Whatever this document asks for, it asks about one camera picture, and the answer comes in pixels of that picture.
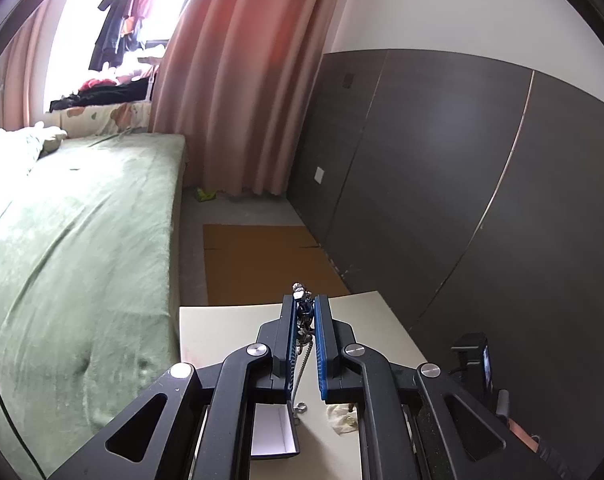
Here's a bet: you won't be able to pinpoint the hanging dark clothes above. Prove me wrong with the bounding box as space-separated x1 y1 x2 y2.
88 0 150 72

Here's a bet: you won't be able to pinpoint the pink curtain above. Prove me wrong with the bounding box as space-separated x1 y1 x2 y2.
149 0 338 195
0 0 58 131

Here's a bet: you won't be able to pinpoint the pink curtain right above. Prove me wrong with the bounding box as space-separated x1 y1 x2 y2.
149 0 338 195

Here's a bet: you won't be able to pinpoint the black jewelry box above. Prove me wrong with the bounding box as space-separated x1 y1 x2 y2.
251 403 300 460

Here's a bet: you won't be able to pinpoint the silver chain necklace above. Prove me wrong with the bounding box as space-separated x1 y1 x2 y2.
290 282 314 416

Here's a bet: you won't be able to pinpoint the floral pillow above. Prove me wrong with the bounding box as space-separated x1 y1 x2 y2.
44 101 151 139

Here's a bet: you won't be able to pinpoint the white ottoman table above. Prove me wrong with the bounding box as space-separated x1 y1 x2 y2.
178 292 425 479

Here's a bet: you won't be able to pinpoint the white translucent pouch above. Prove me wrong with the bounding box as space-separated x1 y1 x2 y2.
327 403 358 434

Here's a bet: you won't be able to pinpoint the brown cardboard floor mat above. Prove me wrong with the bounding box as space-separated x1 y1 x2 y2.
203 224 349 307

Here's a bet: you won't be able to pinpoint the clothes pile on sill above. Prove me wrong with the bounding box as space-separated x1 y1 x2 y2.
49 77 149 113

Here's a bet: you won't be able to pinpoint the dark wood wardrobe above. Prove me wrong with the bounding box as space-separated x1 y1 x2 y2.
288 50 604 476

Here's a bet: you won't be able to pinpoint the pink curtain left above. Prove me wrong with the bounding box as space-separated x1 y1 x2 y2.
0 0 58 131

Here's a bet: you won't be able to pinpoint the bed with green blanket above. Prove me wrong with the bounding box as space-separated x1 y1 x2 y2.
0 133 185 479

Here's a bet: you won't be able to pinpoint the white wall socket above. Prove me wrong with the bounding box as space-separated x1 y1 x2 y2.
314 167 325 184

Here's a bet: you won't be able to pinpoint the green object on floor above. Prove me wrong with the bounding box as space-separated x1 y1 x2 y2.
195 188 217 203

